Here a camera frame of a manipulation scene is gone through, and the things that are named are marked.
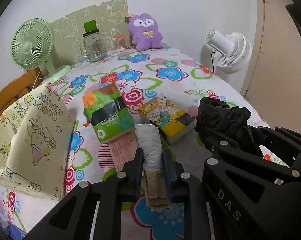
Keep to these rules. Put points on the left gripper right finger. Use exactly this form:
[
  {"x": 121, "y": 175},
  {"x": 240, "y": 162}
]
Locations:
[{"x": 176, "y": 179}]

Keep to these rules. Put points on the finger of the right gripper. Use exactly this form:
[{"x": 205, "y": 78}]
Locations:
[
  {"x": 226, "y": 150},
  {"x": 275, "y": 138}
]

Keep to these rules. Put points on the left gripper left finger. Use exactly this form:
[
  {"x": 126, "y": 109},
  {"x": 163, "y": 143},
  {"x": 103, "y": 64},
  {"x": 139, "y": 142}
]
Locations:
[{"x": 130, "y": 178}]

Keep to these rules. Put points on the white and brown sock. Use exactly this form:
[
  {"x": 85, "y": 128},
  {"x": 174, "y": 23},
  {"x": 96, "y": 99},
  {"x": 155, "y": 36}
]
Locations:
[{"x": 149, "y": 140}]

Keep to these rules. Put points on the black plastic bag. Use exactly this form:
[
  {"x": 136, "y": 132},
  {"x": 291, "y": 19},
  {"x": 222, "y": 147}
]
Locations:
[{"x": 217, "y": 121}]

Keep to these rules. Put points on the pink paper slip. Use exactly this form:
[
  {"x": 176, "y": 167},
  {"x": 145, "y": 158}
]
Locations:
[{"x": 123, "y": 149}]

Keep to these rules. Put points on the green tissue pack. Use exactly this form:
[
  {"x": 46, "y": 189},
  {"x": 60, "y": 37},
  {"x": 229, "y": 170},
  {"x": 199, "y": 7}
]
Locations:
[{"x": 106, "y": 110}]

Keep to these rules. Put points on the white desk fan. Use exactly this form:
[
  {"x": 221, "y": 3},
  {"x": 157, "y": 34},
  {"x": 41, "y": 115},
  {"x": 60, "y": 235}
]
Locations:
[{"x": 231, "y": 53}]

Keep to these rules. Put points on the floral tablecloth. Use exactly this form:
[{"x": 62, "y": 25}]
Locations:
[{"x": 141, "y": 76}]

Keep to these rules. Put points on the yellow fabric storage box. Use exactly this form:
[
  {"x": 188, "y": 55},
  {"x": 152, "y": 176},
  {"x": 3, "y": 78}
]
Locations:
[{"x": 35, "y": 135}]

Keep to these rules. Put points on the purple plush toy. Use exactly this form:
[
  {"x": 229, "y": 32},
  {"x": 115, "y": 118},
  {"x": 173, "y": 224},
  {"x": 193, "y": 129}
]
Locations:
[{"x": 145, "y": 33}]

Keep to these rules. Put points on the small cotton swab jar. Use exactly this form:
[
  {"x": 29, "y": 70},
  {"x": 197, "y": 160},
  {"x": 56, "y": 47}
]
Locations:
[{"x": 119, "y": 43}]

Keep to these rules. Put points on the glass mason jar mug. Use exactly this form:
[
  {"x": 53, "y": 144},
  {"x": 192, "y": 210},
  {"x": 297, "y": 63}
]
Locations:
[{"x": 94, "y": 46}]

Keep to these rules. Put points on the green cartoon backing board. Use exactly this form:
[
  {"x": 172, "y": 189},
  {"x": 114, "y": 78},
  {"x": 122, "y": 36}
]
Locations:
[{"x": 68, "y": 30}]

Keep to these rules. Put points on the green jar straw cap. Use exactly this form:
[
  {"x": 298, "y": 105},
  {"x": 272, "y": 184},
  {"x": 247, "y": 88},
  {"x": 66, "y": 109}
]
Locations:
[{"x": 90, "y": 26}]

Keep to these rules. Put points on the green desk fan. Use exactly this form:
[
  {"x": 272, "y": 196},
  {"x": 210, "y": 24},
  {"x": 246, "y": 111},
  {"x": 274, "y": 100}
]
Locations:
[{"x": 31, "y": 47}]

